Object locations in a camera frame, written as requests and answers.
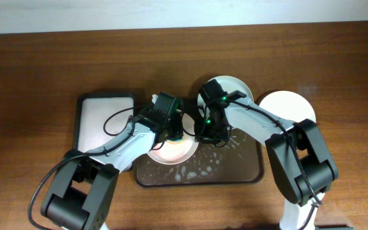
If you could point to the green and yellow sponge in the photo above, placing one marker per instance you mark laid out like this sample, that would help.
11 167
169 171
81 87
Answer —
175 140

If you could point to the pink plate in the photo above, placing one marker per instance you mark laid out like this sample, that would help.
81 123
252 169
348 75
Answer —
170 153

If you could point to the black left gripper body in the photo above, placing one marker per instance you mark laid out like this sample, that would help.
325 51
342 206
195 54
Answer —
176 127

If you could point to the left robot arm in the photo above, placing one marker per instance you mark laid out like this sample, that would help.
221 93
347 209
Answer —
83 184

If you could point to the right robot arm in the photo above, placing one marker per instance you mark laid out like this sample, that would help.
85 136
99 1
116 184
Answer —
302 165

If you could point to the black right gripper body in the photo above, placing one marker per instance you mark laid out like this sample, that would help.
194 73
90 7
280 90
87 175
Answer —
211 131

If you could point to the black tray with soapy foam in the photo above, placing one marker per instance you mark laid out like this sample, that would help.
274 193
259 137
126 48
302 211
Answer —
92 110

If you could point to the white plate at side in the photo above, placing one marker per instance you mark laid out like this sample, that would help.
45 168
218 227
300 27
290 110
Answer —
288 105

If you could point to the brown plastic tray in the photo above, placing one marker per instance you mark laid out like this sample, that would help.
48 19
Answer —
239 161

